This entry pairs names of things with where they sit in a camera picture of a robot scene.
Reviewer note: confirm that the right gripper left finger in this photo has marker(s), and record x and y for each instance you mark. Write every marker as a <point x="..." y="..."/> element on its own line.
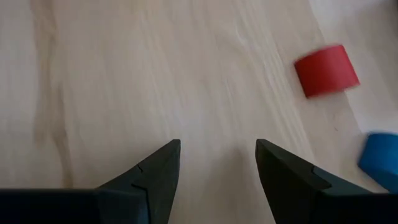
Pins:
<point x="161" y="180"/>

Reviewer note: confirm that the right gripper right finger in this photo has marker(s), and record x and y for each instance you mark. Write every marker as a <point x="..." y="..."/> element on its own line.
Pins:
<point x="280" y="180"/>

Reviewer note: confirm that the blue half-round block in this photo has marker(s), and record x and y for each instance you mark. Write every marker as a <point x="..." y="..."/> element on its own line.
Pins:
<point x="382" y="161"/>

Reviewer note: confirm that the small red block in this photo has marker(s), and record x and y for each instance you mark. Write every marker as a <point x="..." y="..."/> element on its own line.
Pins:
<point x="326" y="71"/>

